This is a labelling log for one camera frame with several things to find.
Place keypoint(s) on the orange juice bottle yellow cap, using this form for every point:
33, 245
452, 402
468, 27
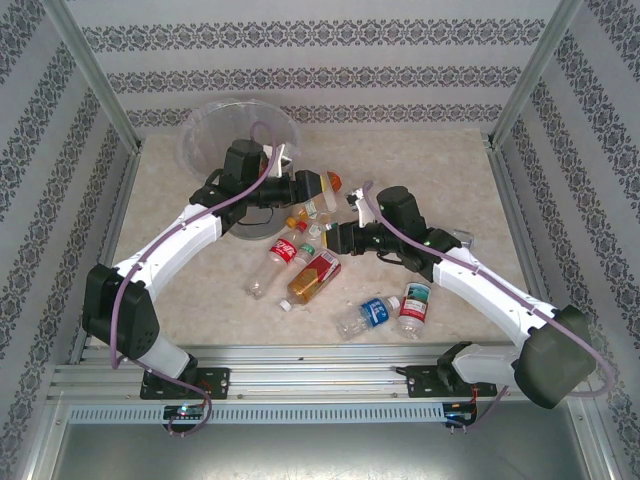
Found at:
334, 181

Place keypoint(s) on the amber tea bottle red label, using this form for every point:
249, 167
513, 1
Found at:
312, 277

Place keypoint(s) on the red label cola bottle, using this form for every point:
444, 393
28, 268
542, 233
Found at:
282, 250

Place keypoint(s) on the blue label water bottle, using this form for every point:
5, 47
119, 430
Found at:
375, 312

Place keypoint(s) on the teal red label water bottle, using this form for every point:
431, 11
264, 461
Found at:
415, 302

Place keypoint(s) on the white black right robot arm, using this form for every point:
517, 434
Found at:
490, 295

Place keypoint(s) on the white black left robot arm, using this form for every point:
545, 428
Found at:
170, 245

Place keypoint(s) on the clear plastic bin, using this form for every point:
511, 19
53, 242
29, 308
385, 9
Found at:
210, 130

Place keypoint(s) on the right circuit board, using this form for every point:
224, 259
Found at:
460, 414

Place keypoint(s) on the circuit board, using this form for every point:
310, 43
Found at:
460, 414
185, 411

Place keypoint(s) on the grey metal shelf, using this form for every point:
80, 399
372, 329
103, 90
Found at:
320, 455

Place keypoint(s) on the left circuit board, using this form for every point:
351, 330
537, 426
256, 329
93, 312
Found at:
185, 411

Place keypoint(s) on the aluminium table side rail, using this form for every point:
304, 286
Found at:
505, 180
126, 180

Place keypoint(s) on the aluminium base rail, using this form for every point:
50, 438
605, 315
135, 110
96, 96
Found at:
320, 375

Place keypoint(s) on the aluminium frame post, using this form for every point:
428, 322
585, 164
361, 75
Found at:
531, 75
95, 75

